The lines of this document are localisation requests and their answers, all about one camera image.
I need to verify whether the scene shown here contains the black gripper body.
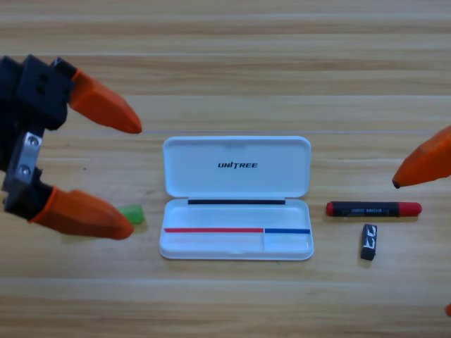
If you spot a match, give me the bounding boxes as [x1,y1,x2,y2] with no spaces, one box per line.
[0,54,77,221]

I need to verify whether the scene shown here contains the green eraser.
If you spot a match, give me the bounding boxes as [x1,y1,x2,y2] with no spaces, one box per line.
[118,204,145,225]

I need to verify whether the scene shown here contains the red and black marker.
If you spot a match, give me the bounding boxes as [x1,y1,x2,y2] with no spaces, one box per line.
[326,201,423,218]

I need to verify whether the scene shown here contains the black eraser with white print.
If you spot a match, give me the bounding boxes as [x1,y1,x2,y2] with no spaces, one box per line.
[360,223,378,261]

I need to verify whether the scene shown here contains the white Unitree pencil case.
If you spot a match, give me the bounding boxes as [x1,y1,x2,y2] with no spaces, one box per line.
[159,135,314,261]

